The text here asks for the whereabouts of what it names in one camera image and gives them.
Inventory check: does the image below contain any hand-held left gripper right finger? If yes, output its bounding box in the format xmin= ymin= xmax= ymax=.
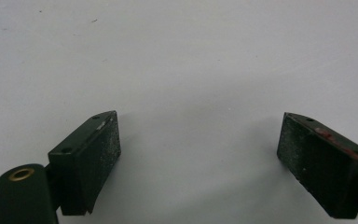
xmin=276 ymin=112 xmax=358 ymax=219

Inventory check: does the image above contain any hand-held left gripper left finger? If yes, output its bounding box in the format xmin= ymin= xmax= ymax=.
xmin=48 ymin=110 xmax=122 ymax=217

